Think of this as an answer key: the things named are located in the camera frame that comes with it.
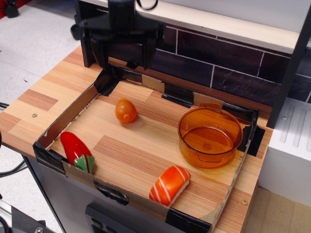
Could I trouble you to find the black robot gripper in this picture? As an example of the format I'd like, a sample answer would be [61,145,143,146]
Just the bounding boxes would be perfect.
[80,0,166,70]

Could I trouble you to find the orange toy carrot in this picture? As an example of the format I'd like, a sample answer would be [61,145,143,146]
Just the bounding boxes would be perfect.
[115,98,137,123]

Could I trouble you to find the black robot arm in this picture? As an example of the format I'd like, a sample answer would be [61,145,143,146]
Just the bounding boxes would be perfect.
[78,0,166,69]

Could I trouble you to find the cardboard fence with black tape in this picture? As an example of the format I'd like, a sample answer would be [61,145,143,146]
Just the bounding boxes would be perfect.
[33,62,257,233]

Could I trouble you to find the transparent orange plastic pot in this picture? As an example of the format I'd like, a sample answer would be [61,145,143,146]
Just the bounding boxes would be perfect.
[178,102,243,168]

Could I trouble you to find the black stand base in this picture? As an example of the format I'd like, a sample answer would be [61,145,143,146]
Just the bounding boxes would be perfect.
[0,0,19,18]

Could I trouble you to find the red toy chili pepper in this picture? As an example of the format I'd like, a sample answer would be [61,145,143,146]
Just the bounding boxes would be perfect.
[60,132,95,174]

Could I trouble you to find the dark tile backsplash panel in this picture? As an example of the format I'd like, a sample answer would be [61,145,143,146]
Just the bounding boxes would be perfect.
[75,0,311,128]

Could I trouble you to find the toy salmon nigiri sushi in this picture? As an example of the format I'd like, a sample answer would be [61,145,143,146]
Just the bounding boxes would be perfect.
[149,165,191,207]

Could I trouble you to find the white ribbed sink unit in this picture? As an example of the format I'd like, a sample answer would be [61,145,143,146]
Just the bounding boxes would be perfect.
[259,98,311,206]

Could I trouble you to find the black cables at left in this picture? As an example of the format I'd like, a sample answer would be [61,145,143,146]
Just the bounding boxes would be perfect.
[0,102,27,178]

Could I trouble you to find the black metal bracket corner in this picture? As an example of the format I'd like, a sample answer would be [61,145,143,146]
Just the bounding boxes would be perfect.
[0,196,49,233]

